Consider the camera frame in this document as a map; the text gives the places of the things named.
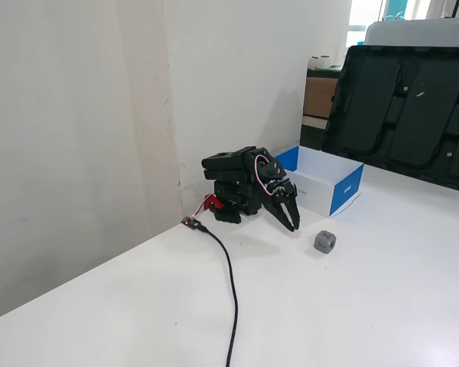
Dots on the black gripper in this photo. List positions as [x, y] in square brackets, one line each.
[282, 201]

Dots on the gray block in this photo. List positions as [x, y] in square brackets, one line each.
[325, 242]

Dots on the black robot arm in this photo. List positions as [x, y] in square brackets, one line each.
[229, 164]

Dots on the blue and white cardboard box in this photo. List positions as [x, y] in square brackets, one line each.
[317, 195]

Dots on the brown cardboard box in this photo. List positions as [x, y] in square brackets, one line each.
[319, 95]

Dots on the red clamp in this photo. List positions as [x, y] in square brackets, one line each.
[213, 201]

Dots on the small controller board red LED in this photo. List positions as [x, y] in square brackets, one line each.
[191, 222]

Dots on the white plastic jar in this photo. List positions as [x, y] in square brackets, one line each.
[325, 62]
[313, 62]

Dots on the large black plastic tray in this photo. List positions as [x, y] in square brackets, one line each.
[417, 107]

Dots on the white plastic storage container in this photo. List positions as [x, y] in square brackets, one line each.
[417, 32]

